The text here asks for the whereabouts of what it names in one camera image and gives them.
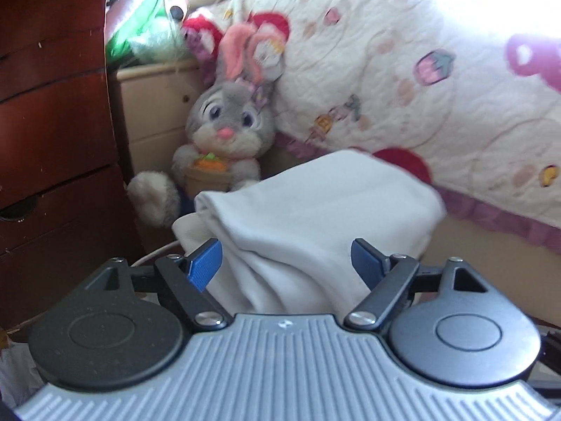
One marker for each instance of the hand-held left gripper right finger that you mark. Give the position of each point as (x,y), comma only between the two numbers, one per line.
(366,259)

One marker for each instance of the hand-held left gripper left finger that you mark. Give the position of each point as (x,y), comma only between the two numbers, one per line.
(204,263)

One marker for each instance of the white garment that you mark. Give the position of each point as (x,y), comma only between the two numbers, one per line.
(315,219)

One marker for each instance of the grey bunny plush toy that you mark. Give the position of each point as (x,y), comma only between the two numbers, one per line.
(228,114)

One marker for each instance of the beige nightstand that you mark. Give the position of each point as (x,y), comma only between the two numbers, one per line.
(153,109)

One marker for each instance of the dark wooden dresser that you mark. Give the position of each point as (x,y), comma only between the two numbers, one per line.
(52,140)

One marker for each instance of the bear print quilt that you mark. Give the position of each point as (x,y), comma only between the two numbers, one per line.
(438,74)

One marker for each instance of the red plush toy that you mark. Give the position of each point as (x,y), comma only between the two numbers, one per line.
(201,33)

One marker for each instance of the green plastic bag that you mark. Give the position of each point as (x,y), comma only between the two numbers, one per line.
(140,22)

